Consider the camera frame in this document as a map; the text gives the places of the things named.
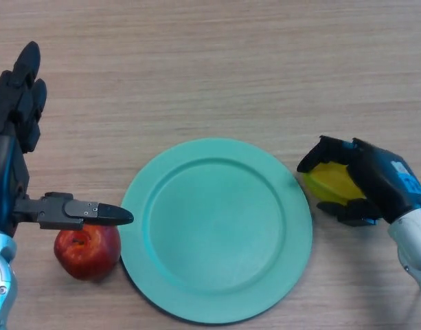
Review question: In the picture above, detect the green round plate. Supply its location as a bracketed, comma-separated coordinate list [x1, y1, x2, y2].
[120, 137, 314, 325]

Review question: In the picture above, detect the red apple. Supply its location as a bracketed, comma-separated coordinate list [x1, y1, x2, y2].
[54, 223, 122, 281]

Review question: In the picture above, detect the yellow starfruit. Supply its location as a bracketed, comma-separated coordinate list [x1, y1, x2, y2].
[301, 161, 367, 204]

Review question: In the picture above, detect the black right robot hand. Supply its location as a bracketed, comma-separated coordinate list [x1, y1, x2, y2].
[296, 135, 421, 227]

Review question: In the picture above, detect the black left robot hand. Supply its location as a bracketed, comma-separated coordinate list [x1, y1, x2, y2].
[0, 41, 135, 238]

